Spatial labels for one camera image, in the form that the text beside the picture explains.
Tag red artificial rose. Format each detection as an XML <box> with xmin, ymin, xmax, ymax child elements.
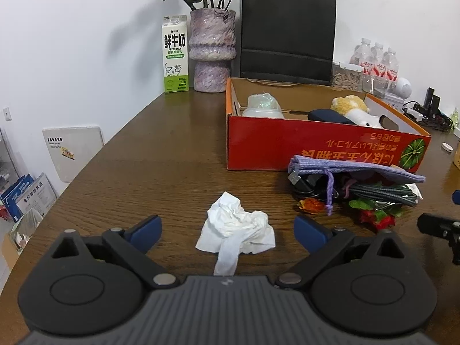
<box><xmin>348</xmin><ymin>198</ymin><xmax>403</xmax><ymax>232</ymax></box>

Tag white printed packet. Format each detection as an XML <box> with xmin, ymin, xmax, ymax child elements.
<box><xmin>16</xmin><ymin>172</ymin><xmax>58</xmax><ymax>216</ymax></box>

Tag yellow white hamster plush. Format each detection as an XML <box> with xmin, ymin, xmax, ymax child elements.
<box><xmin>331</xmin><ymin>95</ymin><xmax>383</xmax><ymax>128</ymax></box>

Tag black charger stand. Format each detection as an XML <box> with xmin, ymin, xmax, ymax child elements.
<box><xmin>424</xmin><ymin>87</ymin><xmax>442</xmax><ymax>114</ymax></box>

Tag iridescent translucent film ball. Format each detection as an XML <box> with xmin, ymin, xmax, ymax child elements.
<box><xmin>247</xmin><ymin>93</ymin><xmax>284</xmax><ymax>114</ymax></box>

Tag clear water bottle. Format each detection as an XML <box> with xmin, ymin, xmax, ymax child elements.
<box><xmin>350</xmin><ymin>38</ymin><xmax>372</xmax><ymax>76</ymax></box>
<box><xmin>370</xmin><ymin>42</ymin><xmax>388</xmax><ymax>78</ymax></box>
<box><xmin>381</xmin><ymin>47</ymin><xmax>399</xmax><ymax>81</ymax></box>

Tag red cardboard box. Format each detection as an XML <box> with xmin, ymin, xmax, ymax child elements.
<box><xmin>226</xmin><ymin>77</ymin><xmax>432</xmax><ymax>172</ymax></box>

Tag blue printed packet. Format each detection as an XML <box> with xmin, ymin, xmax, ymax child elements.
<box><xmin>0</xmin><ymin>174</ymin><xmax>35</xmax><ymax>223</ymax></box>

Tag white round speaker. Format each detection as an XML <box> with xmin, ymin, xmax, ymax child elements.
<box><xmin>390</xmin><ymin>76</ymin><xmax>414</xmax><ymax>98</ymax></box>

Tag small cardboard box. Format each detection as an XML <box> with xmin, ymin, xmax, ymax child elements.
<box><xmin>0</xmin><ymin>232</ymin><xmax>20</xmax><ymax>270</ymax></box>

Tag black usb cable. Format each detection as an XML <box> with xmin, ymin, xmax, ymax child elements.
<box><xmin>287</xmin><ymin>170</ymin><xmax>340</xmax><ymax>202</ymax></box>

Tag clear seed container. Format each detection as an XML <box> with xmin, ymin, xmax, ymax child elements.
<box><xmin>331</xmin><ymin>61</ymin><xmax>363</xmax><ymax>91</ymax></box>

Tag white green milk carton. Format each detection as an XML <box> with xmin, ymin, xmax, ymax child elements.
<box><xmin>160</xmin><ymin>15</ymin><xmax>190</xmax><ymax>94</ymax></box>

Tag purple knitted pouch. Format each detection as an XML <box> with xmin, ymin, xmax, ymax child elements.
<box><xmin>288</xmin><ymin>154</ymin><xmax>426</xmax><ymax>216</ymax></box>

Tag white board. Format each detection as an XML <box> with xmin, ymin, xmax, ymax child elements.
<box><xmin>42</xmin><ymin>126</ymin><xmax>105</xmax><ymax>184</ymax></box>

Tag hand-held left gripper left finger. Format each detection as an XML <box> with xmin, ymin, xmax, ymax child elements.
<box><xmin>50</xmin><ymin>214</ymin><xmax>180</xmax><ymax>290</ymax></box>

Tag grey braided cable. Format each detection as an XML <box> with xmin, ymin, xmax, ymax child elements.
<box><xmin>345</xmin><ymin>181</ymin><xmax>423</xmax><ymax>209</ymax></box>

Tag white tissue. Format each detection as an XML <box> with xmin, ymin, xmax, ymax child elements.
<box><xmin>195</xmin><ymin>191</ymin><xmax>277</xmax><ymax>277</ymax></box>

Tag purple marbled vase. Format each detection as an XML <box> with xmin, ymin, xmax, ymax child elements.
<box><xmin>189</xmin><ymin>8</ymin><xmax>237</xmax><ymax>93</ymax></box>

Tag black paper bag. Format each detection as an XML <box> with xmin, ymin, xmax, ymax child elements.
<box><xmin>240</xmin><ymin>0</ymin><xmax>337</xmax><ymax>87</ymax></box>

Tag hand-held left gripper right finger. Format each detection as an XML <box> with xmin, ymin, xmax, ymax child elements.
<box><xmin>275</xmin><ymin>214</ymin><xmax>414</xmax><ymax>290</ymax></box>

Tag orange candy wrapper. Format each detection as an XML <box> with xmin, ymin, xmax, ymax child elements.
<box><xmin>298</xmin><ymin>198</ymin><xmax>328</xmax><ymax>216</ymax></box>

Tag wooden desk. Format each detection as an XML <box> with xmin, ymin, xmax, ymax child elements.
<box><xmin>9</xmin><ymin>88</ymin><xmax>460</xmax><ymax>295</ymax></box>

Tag dark blue glasses case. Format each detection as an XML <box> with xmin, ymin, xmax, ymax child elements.
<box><xmin>289</xmin><ymin>109</ymin><xmax>401</xmax><ymax>131</ymax></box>

